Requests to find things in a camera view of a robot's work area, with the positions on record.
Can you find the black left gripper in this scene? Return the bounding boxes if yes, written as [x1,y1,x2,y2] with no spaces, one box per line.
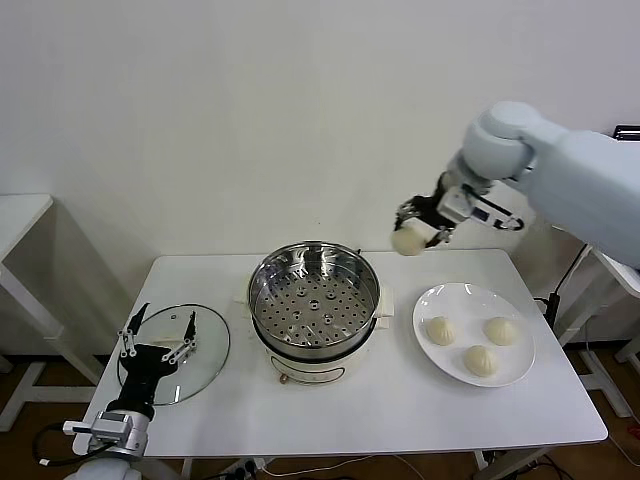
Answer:
[117,301,200,417]

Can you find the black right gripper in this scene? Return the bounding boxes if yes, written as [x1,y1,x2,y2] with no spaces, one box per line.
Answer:
[394,173,455,249]

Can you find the white steamed baozi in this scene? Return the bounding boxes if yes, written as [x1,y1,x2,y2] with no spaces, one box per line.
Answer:
[391,218,432,257]
[463,344,500,379]
[426,315,456,347]
[484,316,521,347]

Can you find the round glass pot lid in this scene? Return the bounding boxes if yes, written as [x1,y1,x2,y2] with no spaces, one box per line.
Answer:
[116,302,232,406]

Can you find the stainless steel steamer basket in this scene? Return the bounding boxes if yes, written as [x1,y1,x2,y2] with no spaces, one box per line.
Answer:
[234,241,396,352]

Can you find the white round plate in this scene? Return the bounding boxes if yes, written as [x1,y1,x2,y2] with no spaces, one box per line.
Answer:
[412,282,537,388]

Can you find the white power strip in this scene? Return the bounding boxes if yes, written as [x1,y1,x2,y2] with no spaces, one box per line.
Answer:
[227,458,266,476]

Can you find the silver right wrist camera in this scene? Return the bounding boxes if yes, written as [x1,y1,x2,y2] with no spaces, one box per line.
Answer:
[438,185,519,232]

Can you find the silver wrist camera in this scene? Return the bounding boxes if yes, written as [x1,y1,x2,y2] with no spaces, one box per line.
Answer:
[438,185,519,232]
[63,409,134,444]

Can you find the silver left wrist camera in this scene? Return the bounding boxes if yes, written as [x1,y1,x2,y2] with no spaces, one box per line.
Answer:
[63,409,134,444]

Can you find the black cable with white plug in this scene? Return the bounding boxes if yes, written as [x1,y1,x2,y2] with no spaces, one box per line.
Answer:
[552,242,591,301]

